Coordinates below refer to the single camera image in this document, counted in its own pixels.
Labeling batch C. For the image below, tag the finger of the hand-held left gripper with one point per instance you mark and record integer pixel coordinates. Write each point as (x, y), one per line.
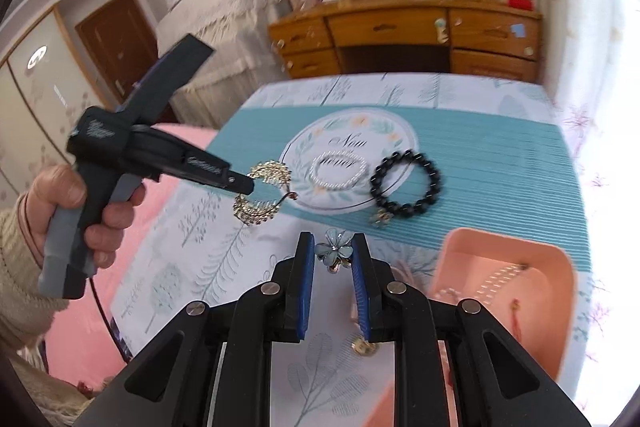
(215, 169)

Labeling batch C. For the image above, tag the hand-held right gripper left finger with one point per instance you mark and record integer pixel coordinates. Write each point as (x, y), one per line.
(305, 297)

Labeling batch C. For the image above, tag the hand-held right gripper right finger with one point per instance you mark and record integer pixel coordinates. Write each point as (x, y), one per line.
(361, 292)

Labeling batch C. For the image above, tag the silver flower brooch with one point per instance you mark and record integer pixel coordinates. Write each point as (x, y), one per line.
(334, 249)

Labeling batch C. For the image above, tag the gold round charm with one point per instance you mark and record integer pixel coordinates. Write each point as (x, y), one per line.
(362, 347)

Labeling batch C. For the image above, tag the gold leaf earring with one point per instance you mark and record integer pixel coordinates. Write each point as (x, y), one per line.
(272, 174)

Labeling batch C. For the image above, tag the person's left forearm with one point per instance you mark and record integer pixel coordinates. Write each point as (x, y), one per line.
(20, 287)

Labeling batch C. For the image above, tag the person's left hand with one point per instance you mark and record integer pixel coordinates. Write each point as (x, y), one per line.
(55, 189)

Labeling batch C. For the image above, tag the brown wooden door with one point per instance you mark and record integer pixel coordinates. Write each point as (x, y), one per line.
(115, 42)

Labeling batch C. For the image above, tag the patterned wardrobe door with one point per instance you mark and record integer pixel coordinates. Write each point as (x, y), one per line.
(30, 107)

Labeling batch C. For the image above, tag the lace covered furniture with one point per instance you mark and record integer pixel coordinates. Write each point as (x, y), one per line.
(225, 17)

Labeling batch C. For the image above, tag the printed tree tablecloth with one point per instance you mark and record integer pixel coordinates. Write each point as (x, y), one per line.
(450, 127)

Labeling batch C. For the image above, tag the pink bed sheet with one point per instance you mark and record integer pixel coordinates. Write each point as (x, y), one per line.
(75, 332)

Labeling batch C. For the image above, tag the wooden desk with drawers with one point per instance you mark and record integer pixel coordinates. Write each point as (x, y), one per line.
(390, 24)

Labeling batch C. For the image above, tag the beige knit sweater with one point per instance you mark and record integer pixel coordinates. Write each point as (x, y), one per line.
(50, 387)

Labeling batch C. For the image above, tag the floral white curtain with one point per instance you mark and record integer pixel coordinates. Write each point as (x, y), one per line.
(590, 57)

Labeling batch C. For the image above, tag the red box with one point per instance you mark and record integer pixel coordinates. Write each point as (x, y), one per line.
(520, 3)

